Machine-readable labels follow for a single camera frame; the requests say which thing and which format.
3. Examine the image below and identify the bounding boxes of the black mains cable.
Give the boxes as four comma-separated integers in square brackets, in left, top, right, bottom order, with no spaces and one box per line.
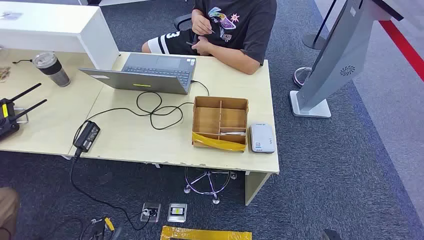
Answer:
[69,148,157,232]

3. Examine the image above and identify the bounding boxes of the floor socket with yellow label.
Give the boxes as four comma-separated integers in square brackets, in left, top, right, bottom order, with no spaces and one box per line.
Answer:
[167,202,188,223]

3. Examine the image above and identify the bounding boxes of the white grey card reader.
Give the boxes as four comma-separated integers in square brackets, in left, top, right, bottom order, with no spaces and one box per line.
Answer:
[249,122,276,154]

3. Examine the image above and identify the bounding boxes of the wooden divided box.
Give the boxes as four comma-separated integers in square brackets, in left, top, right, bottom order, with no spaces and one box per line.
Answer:
[191,96,249,153]

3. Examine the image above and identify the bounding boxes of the grey kiosk stand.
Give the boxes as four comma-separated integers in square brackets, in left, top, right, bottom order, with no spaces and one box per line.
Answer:
[289,0,405,119]

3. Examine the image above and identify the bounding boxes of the black router with antennas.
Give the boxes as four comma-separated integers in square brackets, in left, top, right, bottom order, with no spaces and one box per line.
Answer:
[0,82,48,142]

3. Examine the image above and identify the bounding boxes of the steel tumbler with clear lid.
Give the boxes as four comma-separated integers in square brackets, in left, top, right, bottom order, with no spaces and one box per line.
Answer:
[32,51,71,88]

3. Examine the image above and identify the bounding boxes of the white counter block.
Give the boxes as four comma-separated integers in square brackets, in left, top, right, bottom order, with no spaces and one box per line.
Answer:
[0,0,121,71]

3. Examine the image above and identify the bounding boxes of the yellow tape band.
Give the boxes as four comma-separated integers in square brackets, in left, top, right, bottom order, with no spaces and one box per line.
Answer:
[192,131,248,153]

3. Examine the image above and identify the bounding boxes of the black laptop charging cable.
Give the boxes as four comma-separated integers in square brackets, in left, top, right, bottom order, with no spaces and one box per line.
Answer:
[72,80,211,147]

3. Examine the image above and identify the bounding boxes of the brown paper bag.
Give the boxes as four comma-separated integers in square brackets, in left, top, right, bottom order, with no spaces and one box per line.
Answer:
[0,187,20,240]

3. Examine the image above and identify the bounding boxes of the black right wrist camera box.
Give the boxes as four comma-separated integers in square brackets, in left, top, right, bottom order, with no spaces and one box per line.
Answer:
[322,228,342,240]

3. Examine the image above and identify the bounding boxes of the stanchion with black pole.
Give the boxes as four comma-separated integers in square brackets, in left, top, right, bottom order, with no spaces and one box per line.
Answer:
[302,0,338,51]

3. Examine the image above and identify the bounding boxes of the grey laptop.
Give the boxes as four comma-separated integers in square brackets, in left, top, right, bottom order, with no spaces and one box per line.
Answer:
[78,52,197,96]

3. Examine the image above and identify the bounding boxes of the chrome stanchion base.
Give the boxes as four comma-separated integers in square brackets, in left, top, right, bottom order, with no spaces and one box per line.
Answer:
[293,66,313,89]

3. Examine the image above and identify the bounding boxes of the person's left hand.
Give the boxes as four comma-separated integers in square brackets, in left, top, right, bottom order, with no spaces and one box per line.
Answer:
[191,35,213,56]

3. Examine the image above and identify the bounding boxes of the chrome stool base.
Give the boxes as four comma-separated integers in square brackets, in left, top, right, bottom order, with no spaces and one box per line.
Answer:
[183,166,238,205]

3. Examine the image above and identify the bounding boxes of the floor socket with plug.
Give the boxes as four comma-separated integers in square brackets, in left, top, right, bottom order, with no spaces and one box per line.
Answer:
[140,202,162,223]

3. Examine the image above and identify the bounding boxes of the black laptop power adapter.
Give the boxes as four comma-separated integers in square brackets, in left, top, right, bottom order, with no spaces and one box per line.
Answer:
[72,120,101,153]

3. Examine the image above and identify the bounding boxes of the person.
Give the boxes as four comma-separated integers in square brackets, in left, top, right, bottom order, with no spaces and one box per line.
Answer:
[141,0,278,76]

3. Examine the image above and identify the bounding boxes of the person's right hand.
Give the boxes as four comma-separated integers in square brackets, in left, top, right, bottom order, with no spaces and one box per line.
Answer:
[191,13,215,36]

